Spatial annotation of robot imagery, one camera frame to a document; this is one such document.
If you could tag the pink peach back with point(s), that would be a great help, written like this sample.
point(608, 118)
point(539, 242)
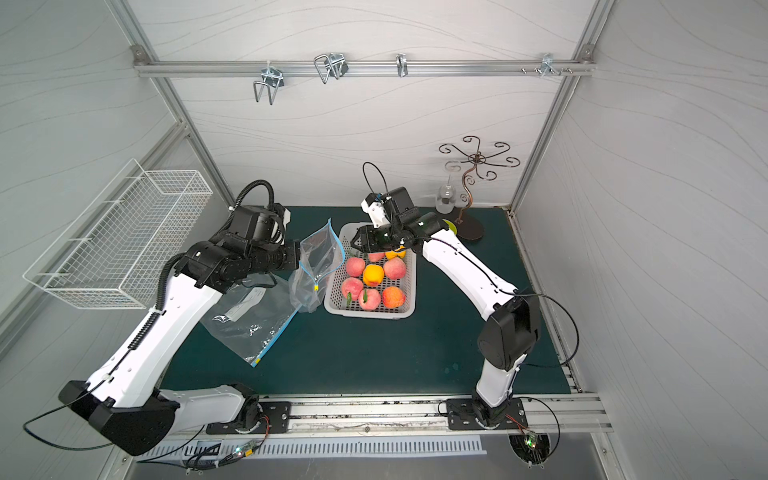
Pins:
point(375, 257)

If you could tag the metal hook right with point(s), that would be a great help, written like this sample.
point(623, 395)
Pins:
point(548, 66)

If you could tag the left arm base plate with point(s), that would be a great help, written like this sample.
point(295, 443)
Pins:
point(256, 417)

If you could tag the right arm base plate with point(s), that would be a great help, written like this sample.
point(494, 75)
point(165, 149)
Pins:
point(462, 414)

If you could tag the white plastic perforated basket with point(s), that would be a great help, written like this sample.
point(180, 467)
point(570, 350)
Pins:
point(337, 305)

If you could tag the white vent strip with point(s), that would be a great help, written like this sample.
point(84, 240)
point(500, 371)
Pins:
point(328, 447)

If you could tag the brown metal hook stand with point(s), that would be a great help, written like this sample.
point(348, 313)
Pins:
point(470, 166)

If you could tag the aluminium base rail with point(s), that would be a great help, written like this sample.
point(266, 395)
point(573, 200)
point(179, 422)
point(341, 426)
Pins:
point(416, 415)

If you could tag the green plastic bowl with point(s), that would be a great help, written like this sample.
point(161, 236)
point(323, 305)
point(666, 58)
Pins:
point(451, 226)

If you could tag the orange yellow peach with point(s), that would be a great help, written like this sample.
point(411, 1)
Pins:
point(373, 275)

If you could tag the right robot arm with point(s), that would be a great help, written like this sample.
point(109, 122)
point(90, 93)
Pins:
point(511, 320)

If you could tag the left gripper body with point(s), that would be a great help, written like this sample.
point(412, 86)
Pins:
point(291, 255)

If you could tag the yellow peach back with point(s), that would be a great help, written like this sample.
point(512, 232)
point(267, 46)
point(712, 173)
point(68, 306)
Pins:
point(398, 253)

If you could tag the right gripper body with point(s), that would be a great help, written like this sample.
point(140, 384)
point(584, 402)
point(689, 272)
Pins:
point(365, 238)

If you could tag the aluminium top rail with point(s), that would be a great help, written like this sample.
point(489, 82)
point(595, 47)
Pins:
point(357, 68)

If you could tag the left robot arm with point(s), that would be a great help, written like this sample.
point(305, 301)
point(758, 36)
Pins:
point(121, 400)

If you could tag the orange red peach front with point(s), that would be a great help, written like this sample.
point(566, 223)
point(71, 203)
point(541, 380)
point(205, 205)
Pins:
point(393, 298)

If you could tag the metal double hook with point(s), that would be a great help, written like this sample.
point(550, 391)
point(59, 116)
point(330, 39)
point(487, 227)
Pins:
point(267, 87)

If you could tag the clear zip-top bag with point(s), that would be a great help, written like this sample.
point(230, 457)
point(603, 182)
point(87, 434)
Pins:
point(321, 254)
point(251, 316)

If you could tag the white wire wall basket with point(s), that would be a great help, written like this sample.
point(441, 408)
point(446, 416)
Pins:
point(110, 256)

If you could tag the small metal hook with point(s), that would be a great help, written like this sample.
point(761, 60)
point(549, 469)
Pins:
point(401, 65)

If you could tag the metal hook centre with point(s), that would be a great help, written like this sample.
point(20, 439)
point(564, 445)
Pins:
point(330, 65)

